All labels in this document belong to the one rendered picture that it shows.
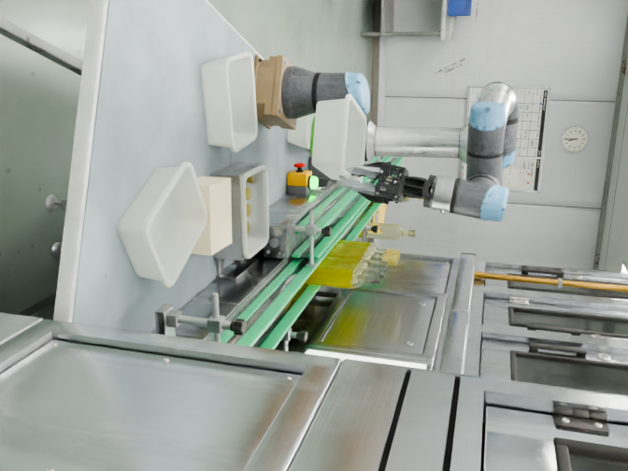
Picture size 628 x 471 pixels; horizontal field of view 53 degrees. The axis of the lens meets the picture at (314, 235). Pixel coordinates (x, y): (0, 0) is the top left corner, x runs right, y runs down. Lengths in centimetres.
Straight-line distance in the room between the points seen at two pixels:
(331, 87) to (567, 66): 597
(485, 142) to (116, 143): 75
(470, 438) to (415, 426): 6
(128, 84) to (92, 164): 19
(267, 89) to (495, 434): 127
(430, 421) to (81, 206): 69
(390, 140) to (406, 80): 586
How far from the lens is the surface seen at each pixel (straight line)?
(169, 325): 121
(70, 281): 116
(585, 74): 765
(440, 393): 83
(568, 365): 183
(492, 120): 139
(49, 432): 82
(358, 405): 79
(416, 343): 174
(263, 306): 153
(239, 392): 84
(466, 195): 134
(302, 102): 182
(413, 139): 181
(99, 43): 121
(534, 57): 760
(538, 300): 221
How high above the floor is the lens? 142
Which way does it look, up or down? 15 degrees down
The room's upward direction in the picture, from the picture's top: 95 degrees clockwise
